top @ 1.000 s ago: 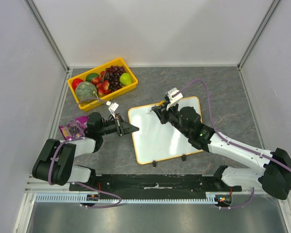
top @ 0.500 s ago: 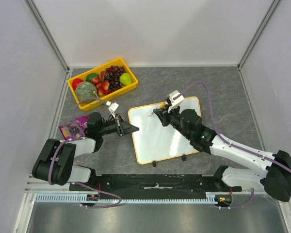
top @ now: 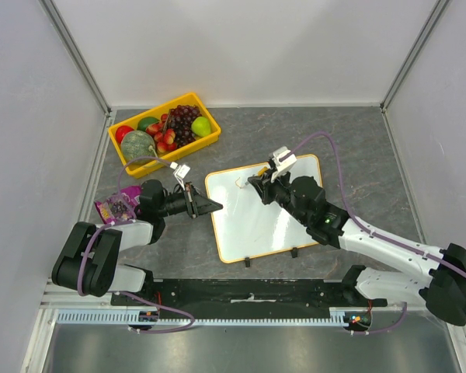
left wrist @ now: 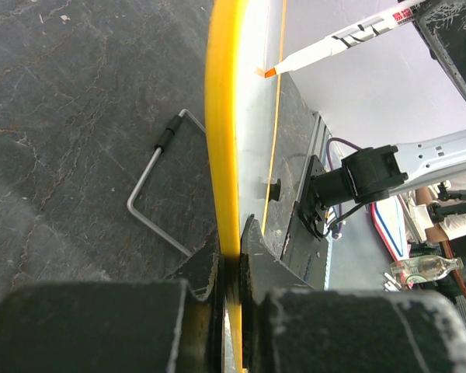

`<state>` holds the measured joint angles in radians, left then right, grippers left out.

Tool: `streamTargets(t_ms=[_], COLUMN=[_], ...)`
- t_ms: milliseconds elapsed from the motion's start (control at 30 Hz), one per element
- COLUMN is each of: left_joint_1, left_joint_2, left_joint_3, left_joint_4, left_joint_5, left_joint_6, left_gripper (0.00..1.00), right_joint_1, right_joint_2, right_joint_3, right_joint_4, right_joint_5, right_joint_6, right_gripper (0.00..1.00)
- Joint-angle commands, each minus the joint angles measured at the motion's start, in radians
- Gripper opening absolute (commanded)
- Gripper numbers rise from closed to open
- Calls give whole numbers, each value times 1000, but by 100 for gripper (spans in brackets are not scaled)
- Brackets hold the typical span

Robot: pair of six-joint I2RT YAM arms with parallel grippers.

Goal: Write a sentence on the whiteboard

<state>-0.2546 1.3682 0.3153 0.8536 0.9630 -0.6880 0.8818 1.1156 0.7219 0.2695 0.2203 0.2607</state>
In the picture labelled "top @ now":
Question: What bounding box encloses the white marker with yellow cap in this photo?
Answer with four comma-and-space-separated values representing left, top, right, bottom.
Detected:
242, 166, 269, 187

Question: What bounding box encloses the yellow plastic bin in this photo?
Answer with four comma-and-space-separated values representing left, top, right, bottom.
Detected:
108, 92, 221, 178

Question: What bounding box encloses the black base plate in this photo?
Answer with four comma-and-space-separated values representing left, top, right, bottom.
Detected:
110, 277, 388, 322

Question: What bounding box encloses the red apple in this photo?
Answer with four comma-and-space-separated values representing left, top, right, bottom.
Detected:
115, 125, 134, 144

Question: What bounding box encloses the green melon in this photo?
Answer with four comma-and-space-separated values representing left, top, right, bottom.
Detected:
120, 131, 158, 162

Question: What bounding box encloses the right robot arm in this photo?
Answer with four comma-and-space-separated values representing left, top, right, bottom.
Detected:
205, 165, 466, 326

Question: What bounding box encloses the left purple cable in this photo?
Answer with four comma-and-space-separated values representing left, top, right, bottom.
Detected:
78, 156, 196, 335

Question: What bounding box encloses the green lime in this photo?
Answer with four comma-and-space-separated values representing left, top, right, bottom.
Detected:
137, 117, 160, 131

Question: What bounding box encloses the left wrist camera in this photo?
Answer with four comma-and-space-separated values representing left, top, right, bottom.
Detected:
170, 162, 190, 183

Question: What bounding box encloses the cable duct rail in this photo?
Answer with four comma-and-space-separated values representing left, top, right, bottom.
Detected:
57, 309, 349, 327

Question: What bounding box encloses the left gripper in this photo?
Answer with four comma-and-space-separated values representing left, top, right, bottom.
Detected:
158, 182, 222, 219

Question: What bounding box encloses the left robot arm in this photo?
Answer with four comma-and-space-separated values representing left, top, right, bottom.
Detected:
51, 180, 223, 305

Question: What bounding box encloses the red cherries cluster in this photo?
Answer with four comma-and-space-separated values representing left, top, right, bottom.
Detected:
145, 113, 177, 155

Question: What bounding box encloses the purple snack bag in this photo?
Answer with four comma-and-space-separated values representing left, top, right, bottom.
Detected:
94, 185, 141, 224

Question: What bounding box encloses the green pear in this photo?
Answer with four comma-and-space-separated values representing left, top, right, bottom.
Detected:
191, 116, 212, 138

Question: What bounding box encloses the whiteboard with yellow frame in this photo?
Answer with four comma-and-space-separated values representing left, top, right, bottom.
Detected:
205, 162, 316, 263

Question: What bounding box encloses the purple grape bunch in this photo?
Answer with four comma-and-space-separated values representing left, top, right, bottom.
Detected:
167, 105, 201, 148

